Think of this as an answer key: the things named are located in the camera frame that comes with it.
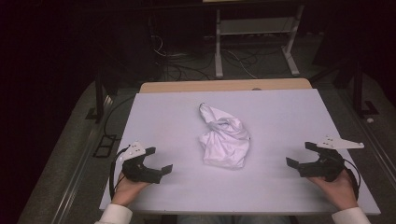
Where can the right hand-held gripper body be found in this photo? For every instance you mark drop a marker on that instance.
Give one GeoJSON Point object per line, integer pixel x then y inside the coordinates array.
{"type": "Point", "coordinates": [327, 166]}

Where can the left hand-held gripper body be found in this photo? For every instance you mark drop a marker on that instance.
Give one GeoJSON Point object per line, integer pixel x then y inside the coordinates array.
{"type": "Point", "coordinates": [137, 172]}

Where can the white shorts with black waistband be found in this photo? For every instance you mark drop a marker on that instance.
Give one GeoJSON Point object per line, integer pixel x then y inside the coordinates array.
{"type": "Point", "coordinates": [225, 143]}

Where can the person's left hand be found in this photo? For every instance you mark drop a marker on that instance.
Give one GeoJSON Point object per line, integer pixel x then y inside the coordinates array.
{"type": "Point", "coordinates": [126, 191]}

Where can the person's right hand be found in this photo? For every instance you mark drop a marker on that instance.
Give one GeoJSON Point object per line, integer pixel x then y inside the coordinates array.
{"type": "Point", "coordinates": [341, 191]}

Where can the white board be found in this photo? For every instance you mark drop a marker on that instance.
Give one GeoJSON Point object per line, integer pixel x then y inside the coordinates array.
{"type": "Point", "coordinates": [174, 124]}

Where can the small white round object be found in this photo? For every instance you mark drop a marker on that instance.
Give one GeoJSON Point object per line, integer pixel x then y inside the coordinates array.
{"type": "Point", "coordinates": [369, 120]}

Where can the black metal stand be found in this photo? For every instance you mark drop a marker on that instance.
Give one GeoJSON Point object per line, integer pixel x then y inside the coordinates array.
{"type": "Point", "coordinates": [100, 96]}
{"type": "Point", "coordinates": [358, 90]}

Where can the wooden table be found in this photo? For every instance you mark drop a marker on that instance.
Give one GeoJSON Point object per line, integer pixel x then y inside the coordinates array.
{"type": "Point", "coordinates": [218, 85]}

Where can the white metal stand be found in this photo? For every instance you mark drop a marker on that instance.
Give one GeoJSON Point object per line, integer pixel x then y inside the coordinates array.
{"type": "Point", "coordinates": [255, 26]}

